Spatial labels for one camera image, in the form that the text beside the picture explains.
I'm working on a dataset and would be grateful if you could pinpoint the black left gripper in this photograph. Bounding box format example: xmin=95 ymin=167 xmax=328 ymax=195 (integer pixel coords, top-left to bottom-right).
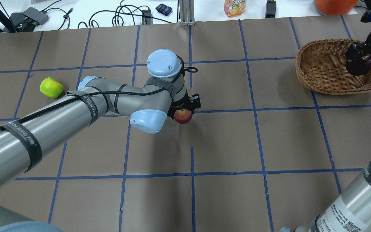
xmin=168 ymin=93 xmax=201 ymax=118

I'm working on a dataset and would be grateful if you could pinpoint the red apple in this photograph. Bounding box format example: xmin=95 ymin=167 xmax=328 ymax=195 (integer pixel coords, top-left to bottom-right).
xmin=173 ymin=109 xmax=193 ymax=124

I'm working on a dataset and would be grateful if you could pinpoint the dark purple apple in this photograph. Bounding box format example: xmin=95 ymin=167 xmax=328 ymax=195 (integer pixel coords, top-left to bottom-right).
xmin=346 ymin=54 xmax=371 ymax=75

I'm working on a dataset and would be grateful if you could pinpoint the green apple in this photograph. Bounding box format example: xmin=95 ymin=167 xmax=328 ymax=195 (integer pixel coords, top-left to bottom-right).
xmin=40 ymin=77 xmax=64 ymax=99

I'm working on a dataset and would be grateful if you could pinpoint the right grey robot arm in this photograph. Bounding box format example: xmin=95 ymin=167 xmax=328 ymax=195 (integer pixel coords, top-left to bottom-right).
xmin=294 ymin=9 xmax=371 ymax=232

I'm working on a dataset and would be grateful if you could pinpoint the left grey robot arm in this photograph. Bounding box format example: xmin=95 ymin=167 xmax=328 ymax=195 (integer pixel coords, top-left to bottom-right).
xmin=0 ymin=49 xmax=201 ymax=188

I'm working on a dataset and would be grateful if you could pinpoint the woven wicker basket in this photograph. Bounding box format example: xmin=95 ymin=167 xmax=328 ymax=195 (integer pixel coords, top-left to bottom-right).
xmin=295 ymin=39 xmax=371 ymax=95

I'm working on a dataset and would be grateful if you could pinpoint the orange bucket with lid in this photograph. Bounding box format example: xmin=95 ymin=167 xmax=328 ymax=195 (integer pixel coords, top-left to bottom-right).
xmin=314 ymin=0 xmax=357 ymax=15

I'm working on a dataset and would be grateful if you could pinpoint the dark blue pouch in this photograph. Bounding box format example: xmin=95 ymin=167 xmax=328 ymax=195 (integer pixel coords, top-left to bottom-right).
xmin=156 ymin=4 xmax=173 ymax=16

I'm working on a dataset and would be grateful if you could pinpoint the orange juice bottle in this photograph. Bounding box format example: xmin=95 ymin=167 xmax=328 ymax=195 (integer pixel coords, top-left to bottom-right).
xmin=224 ymin=0 xmax=247 ymax=17

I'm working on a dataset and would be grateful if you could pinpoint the black power adapter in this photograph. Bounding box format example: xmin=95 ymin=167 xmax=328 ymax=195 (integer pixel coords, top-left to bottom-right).
xmin=265 ymin=0 xmax=276 ymax=19

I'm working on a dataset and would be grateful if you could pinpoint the aluminium frame post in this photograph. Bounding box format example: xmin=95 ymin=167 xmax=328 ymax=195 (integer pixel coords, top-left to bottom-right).
xmin=178 ymin=0 xmax=195 ymax=26

